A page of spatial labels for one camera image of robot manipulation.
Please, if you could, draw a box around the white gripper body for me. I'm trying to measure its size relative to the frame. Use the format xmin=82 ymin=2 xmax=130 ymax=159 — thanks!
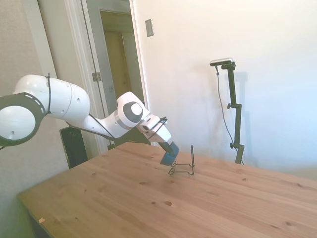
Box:
xmin=136 ymin=115 xmax=172 ymax=150

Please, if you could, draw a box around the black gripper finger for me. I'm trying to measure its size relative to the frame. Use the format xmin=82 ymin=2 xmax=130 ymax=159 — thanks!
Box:
xmin=160 ymin=141 xmax=175 ymax=157

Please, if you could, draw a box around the blue bowl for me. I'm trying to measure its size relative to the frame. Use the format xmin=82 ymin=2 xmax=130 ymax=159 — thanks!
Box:
xmin=159 ymin=142 xmax=180 ymax=166

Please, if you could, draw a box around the black box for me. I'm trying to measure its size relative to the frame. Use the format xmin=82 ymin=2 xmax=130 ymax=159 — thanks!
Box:
xmin=59 ymin=126 xmax=89 ymax=170

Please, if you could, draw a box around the white door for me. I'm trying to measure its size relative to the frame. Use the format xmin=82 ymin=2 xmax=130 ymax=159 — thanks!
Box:
xmin=81 ymin=0 xmax=150 ymax=154

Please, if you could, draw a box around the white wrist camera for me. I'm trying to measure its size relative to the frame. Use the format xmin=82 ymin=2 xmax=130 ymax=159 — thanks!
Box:
xmin=138 ymin=118 xmax=160 ymax=133

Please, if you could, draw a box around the black wire dish rack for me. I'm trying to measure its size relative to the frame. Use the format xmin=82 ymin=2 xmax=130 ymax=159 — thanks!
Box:
xmin=167 ymin=145 xmax=195 ymax=177

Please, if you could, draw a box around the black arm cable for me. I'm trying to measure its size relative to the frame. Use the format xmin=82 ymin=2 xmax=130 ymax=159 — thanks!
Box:
xmin=84 ymin=114 xmax=117 ymax=140

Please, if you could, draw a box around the black camera cable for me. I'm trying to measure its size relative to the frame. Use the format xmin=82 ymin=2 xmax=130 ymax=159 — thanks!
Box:
xmin=214 ymin=65 xmax=236 ymax=149

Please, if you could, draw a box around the black camera stand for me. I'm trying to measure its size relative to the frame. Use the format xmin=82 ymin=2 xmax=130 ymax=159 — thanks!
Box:
xmin=220 ymin=61 xmax=246 ymax=165

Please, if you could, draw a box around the silver exterior camera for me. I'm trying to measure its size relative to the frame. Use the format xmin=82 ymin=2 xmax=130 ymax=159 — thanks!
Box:
xmin=210 ymin=57 xmax=235 ymax=67

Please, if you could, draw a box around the grey wall switch plate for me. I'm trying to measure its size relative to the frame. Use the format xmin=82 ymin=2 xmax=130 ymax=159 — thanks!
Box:
xmin=145 ymin=18 xmax=155 ymax=38

